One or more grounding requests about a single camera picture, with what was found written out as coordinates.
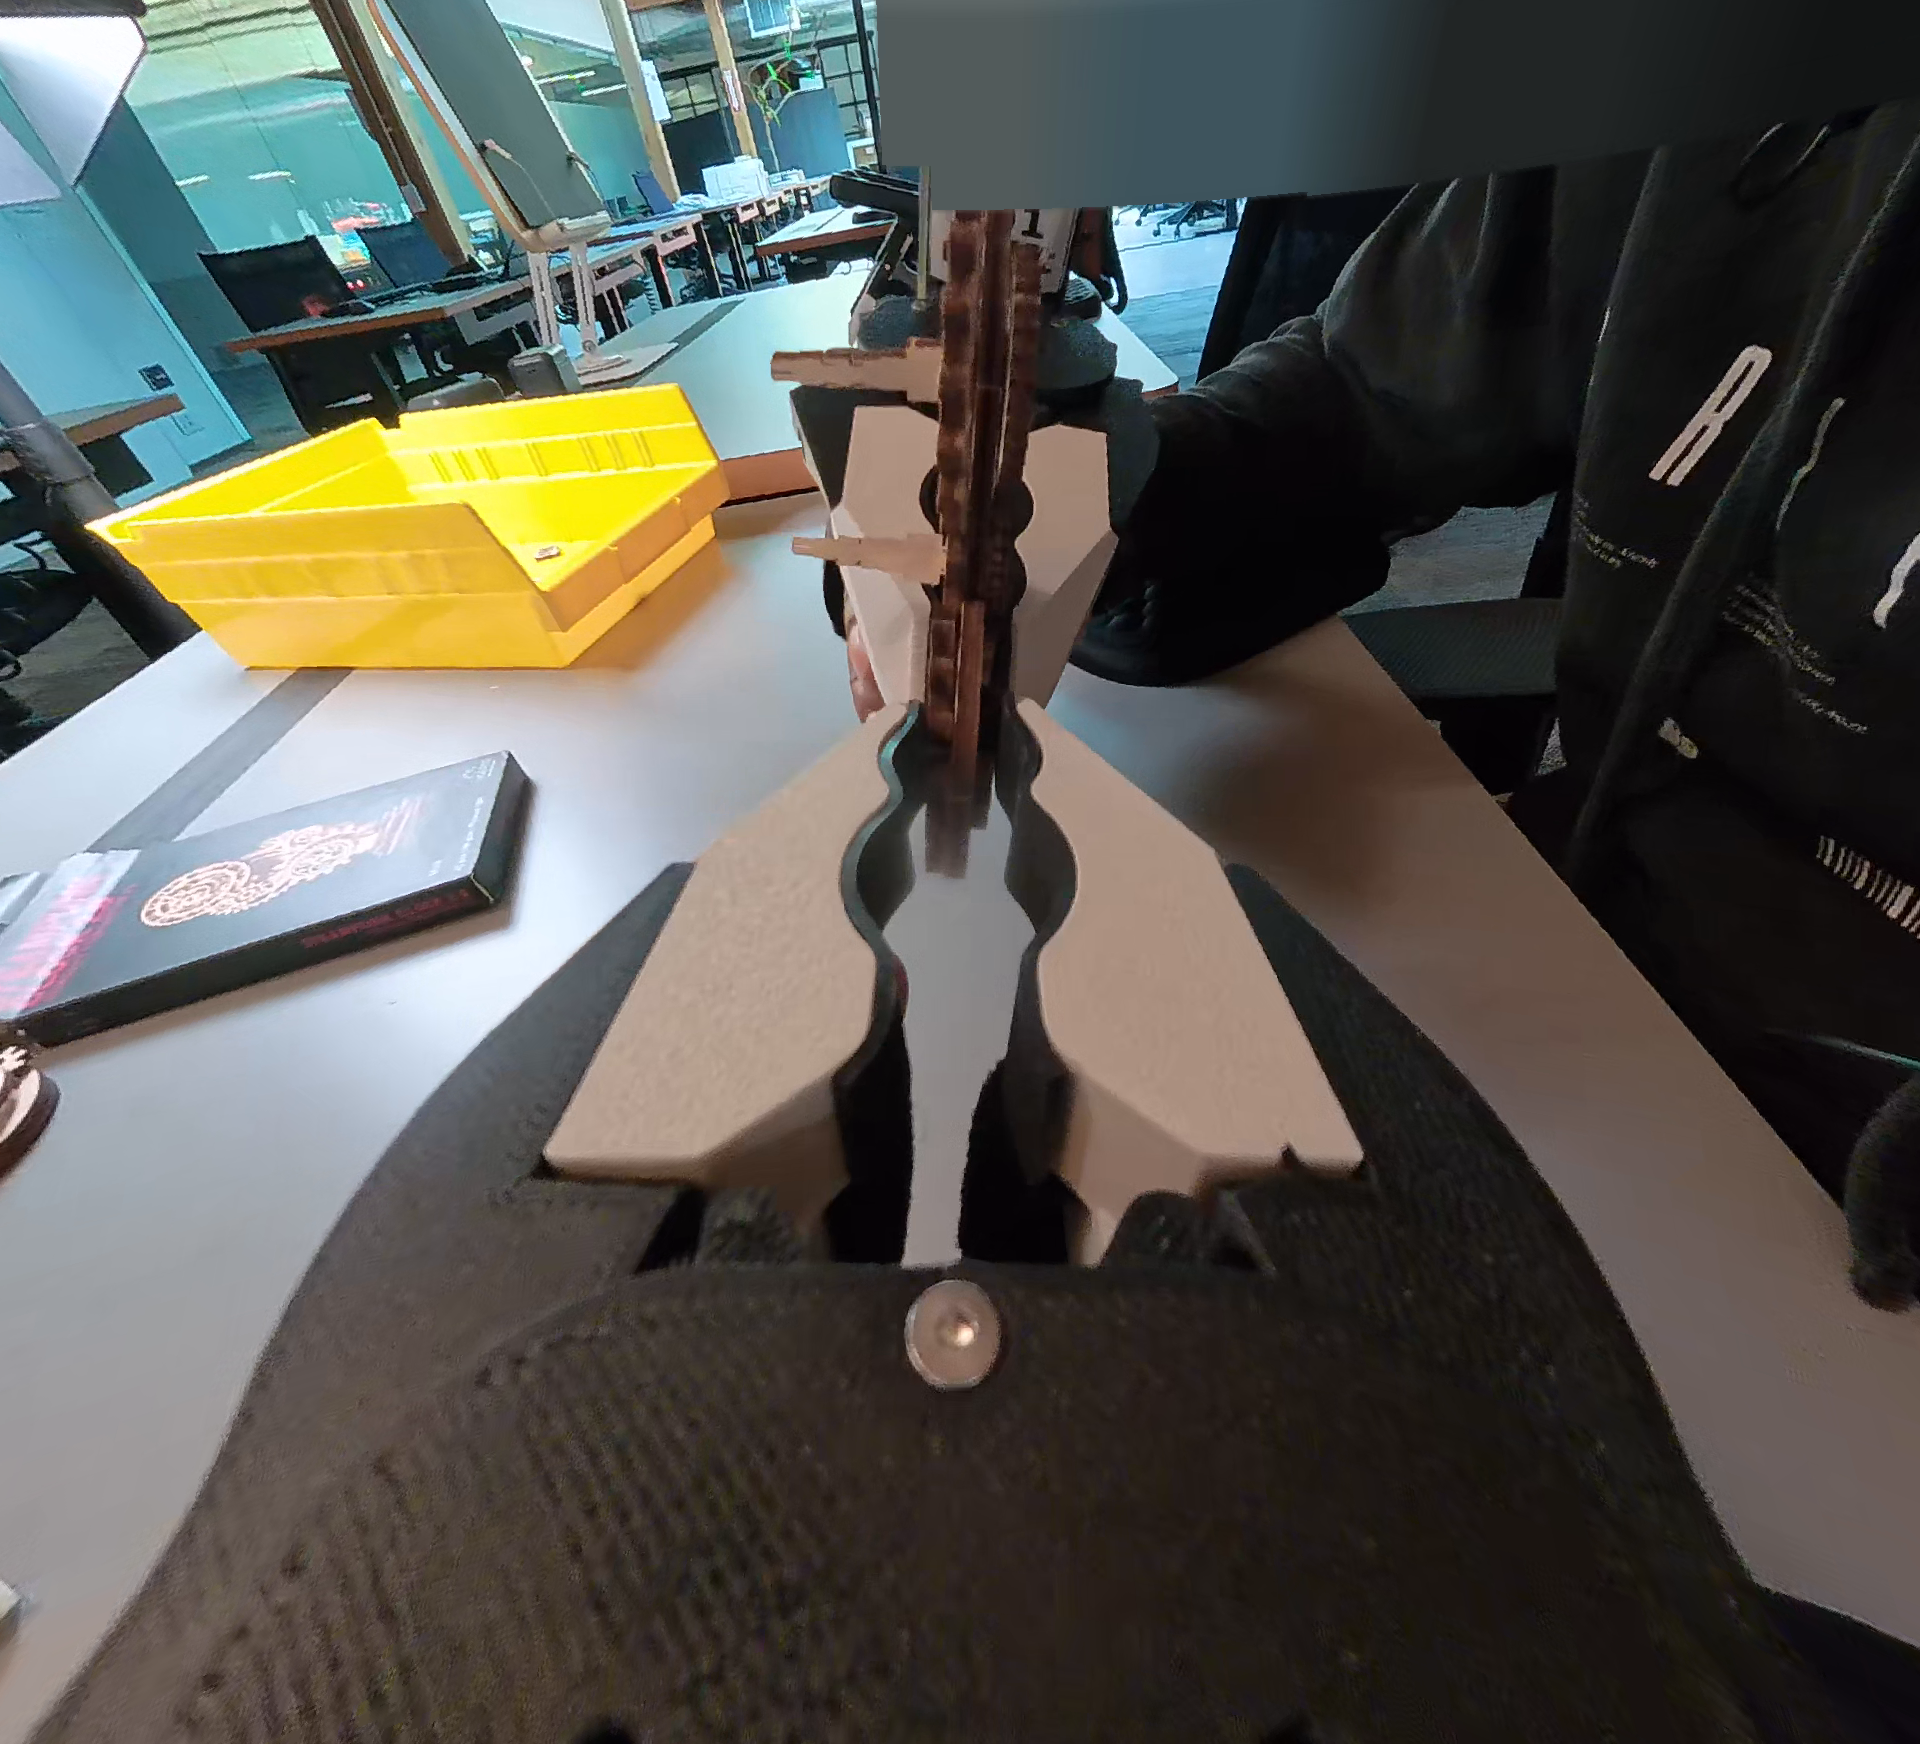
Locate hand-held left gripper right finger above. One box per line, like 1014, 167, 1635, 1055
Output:
1011, 698, 1367, 1262

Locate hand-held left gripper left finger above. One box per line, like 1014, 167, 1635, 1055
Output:
539, 704, 909, 1238

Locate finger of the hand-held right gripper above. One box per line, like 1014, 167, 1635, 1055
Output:
1003, 421, 1123, 709
830, 402, 950, 725

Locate wooden gear assembly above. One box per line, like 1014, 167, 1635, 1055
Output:
771, 211, 1039, 875

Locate person's left forearm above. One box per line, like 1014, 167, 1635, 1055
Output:
1841, 1081, 1920, 1313

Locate black puzzle box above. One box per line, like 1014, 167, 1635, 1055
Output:
0, 751, 538, 1049

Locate yellow plastic bin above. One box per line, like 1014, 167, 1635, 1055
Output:
86, 383, 733, 673

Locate person's black hoodie torso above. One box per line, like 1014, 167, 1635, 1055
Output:
1499, 101, 1920, 1198

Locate small round wooden gear stack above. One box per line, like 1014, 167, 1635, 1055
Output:
0, 1039, 63, 1175

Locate white softbox light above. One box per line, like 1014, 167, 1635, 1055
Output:
0, 0, 148, 202

